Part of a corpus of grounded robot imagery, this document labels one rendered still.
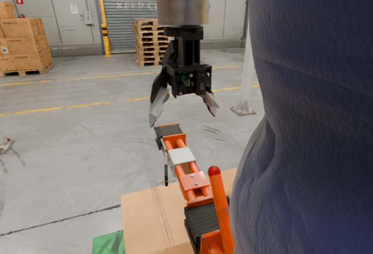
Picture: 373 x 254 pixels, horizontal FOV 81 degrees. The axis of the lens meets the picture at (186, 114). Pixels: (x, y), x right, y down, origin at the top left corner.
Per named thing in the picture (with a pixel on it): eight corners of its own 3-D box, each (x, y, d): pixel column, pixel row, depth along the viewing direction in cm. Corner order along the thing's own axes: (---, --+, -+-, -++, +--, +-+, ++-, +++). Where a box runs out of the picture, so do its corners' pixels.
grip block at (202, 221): (246, 245, 41) (249, 223, 38) (196, 262, 38) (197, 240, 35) (225, 211, 48) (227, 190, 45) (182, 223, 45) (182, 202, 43)
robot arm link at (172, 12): (151, -1, 40) (201, -1, 42) (154, 28, 42) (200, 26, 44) (162, -4, 32) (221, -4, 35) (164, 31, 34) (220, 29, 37)
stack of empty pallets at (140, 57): (174, 64, 693) (173, 19, 638) (139, 66, 662) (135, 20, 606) (165, 56, 804) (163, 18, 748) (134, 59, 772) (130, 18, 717)
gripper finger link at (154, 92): (145, 100, 43) (167, 61, 42) (144, 97, 45) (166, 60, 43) (164, 109, 46) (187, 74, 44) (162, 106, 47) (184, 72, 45)
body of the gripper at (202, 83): (173, 102, 39) (170, 30, 34) (162, 87, 46) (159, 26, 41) (212, 96, 41) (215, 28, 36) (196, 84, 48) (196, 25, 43)
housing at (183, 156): (197, 173, 59) (197, 159, 58) (173, 178, 58) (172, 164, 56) (188, 158, 66) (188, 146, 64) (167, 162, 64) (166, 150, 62)
